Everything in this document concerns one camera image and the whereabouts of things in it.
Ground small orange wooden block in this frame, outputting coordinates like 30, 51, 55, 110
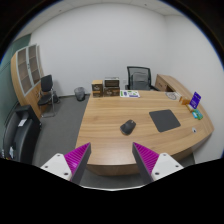
180, 96, 190, 105

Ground black visitor chair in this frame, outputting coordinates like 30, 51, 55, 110
38, 75, 60, 116

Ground black leather armchair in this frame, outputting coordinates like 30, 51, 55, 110
1, 105, 42, 164

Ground brown cardboard box left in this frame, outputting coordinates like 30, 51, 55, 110
92, 80, 103, 97

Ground dark grey mouse pad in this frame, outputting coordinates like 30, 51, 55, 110
149, 109, 181, 132

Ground brown cardboard box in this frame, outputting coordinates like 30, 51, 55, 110
92, 80, 103, 97
104, 87, 120, 97

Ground wooden office desk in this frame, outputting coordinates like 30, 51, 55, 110
76, 91, 214, 176

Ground black mesh office chair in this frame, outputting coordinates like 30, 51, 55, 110
125, 66, 158, 91

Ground brown cardboard box right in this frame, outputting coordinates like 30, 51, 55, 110
104, 87, 120, 97

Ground wooden glass-door cabinet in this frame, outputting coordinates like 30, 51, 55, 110
11, 44, 44, 118

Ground green white paper sheet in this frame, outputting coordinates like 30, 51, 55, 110
120, 90, 140, 98

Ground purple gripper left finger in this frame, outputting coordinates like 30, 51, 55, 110
64, 143, 91, 185

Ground wooden side cabinet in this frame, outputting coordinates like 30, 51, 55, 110
155, 74, 193, 98

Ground teal small box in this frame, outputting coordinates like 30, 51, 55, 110
192, 109, 203, 120

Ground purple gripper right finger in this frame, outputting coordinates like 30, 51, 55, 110
132, 142, 159, 184

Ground black mesh waste bin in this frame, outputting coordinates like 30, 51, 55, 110
74, 87, 85, 101

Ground beige box on top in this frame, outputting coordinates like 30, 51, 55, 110
104, 77, 120, 87

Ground black computer mouse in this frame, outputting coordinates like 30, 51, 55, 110
120, 120, 136, 135

